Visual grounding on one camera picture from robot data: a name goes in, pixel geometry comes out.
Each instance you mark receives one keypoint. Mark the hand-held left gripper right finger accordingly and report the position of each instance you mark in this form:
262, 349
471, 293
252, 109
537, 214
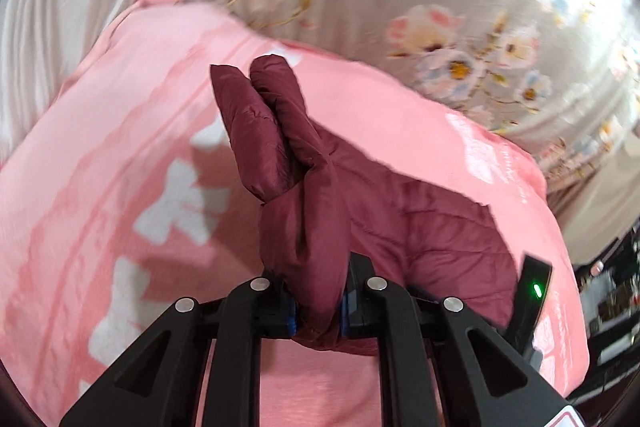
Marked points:
400, 342

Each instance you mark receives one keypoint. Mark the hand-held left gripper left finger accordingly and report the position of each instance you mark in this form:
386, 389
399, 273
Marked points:
235, 347

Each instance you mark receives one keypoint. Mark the maroon puffer jacket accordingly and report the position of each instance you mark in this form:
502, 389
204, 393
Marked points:
340, 207

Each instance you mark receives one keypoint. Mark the dark clutter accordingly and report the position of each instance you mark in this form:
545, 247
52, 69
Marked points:
612, 307

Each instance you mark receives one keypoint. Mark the pink fleece blanket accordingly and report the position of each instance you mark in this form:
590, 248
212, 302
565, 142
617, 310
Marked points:
125, 132

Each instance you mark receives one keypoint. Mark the white satin curtain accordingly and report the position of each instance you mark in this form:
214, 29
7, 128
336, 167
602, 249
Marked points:
60, 17

